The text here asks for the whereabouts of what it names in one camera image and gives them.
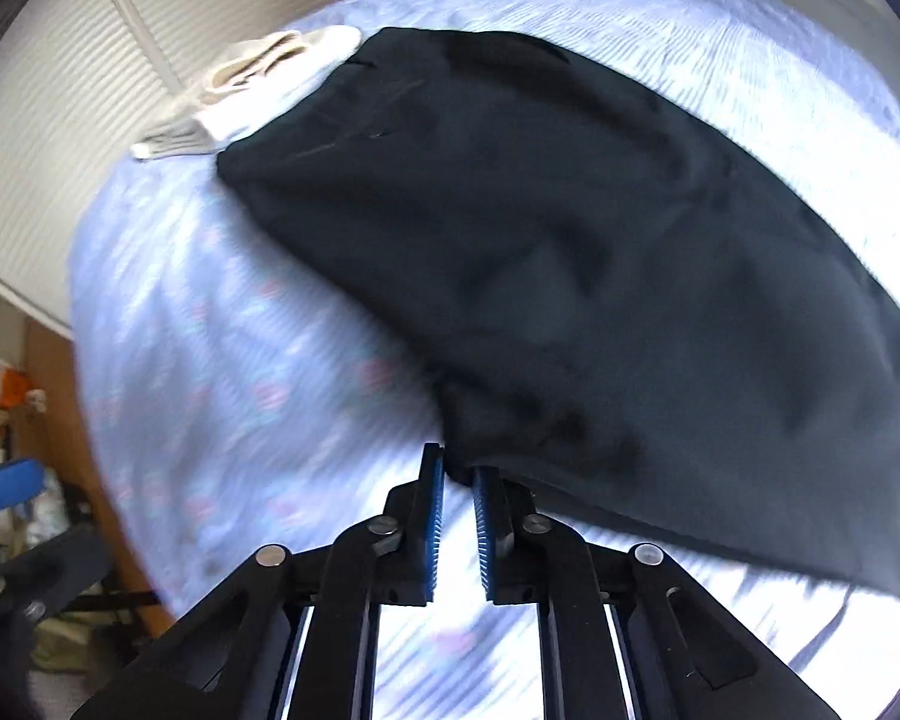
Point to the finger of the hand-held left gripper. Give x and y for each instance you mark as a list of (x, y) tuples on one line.
[(52, 566), (4, 486)]

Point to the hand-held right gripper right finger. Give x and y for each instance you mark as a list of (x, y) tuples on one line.
[(484, 532)]

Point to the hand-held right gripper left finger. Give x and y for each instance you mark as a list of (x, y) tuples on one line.
[(431, 532)]

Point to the black pants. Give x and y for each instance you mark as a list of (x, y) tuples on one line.
[(540, 240)]

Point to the white plastic bag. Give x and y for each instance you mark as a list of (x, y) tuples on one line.
[(45, 502)]

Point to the olive cloth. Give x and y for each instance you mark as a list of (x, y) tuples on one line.
[(75, 637)]

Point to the orange object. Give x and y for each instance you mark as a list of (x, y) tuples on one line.
[(19, 386)]

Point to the blue floral striped bed sheet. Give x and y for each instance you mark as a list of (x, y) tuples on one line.
[(232, 360)]

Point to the white louvered wardrobe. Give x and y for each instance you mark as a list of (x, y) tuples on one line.
[(67, 112)]

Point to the grey striped folded cloth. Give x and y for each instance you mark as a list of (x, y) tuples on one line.
[(169, 139)]

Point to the white folded cloth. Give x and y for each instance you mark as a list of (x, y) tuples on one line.
[(277, 101)]

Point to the beige folded cloth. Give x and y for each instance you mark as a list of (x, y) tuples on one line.
[(251, 64)]

